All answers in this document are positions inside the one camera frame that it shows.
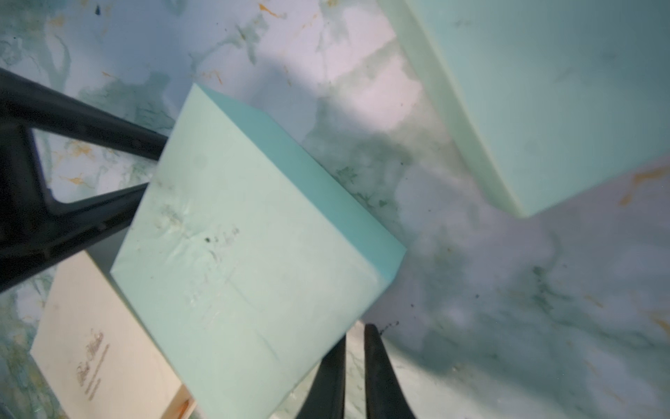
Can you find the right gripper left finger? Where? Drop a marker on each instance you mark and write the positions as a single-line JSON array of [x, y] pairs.
[[326, 398]]

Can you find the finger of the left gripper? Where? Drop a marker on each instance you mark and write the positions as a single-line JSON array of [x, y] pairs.
[[38, 231]]

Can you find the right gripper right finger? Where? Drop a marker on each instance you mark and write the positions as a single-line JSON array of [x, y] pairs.
[[384, 397]]

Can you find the beige drawer jewelry box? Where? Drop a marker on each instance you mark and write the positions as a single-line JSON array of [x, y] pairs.
[[96, 357]]

